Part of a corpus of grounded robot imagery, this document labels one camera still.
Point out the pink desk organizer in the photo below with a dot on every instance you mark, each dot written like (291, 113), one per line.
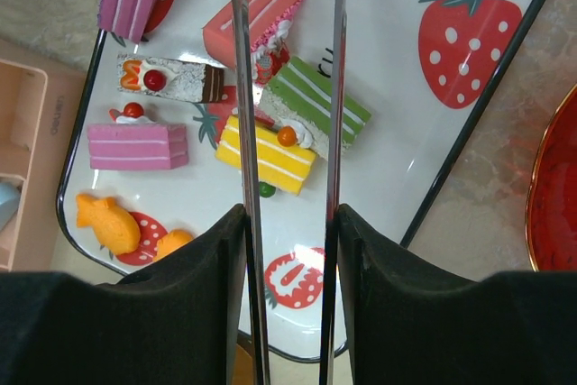
(39, 104)

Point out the brown wooden coaster right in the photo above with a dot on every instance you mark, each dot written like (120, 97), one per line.
(243, 362)

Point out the salmon pink cake slice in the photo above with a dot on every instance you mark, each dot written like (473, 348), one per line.
(269, 23)

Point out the orange fish cake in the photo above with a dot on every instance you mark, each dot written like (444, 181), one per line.
(172, 241)
(113, 226)

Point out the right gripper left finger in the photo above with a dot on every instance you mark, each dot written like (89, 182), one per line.
(172, 322)

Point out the orange fish cake left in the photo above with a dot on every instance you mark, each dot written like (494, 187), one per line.
(113, 226)

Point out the chocolate cake slice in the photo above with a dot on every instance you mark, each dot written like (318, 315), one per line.
(177, 80)

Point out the red three-tier cake stand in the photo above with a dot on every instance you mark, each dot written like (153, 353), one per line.
(551, 199)

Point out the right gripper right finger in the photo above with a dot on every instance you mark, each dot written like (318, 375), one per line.
(411, 322)

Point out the metal tongs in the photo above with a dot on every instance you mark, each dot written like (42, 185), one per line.
(251, 198)

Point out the green cake slice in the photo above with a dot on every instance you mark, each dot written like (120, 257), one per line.
(297, 95)

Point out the yellow cake slice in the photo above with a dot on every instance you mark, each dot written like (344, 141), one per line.
(286, 168)

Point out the white strawberry tray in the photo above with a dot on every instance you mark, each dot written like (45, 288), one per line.
(424, 69)

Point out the orange fish cake right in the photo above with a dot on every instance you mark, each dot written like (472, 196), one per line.
(172, 241)

